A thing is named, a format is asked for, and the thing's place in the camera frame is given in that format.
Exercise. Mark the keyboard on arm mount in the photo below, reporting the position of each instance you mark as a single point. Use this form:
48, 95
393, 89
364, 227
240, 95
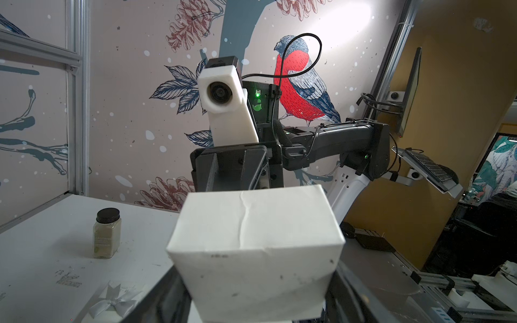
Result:
422, 167

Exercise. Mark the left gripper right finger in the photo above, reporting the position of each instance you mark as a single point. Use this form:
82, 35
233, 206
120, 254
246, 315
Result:
349, 300

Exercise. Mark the pale spice jar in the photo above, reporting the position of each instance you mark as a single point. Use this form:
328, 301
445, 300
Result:
106, 233

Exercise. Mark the wall mounted monitor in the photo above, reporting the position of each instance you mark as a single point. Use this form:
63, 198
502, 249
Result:
403, 101

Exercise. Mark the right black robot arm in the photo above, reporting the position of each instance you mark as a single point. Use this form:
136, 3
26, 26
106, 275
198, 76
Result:
361, 146

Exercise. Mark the white jewelry box lid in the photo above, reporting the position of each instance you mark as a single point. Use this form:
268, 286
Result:
113, 302

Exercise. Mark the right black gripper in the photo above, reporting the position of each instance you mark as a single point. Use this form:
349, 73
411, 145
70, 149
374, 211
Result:
243, 167

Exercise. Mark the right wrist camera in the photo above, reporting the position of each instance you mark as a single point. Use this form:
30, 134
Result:
226, 101

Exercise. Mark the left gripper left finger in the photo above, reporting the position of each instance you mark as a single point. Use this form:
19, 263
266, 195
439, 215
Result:
168, 302

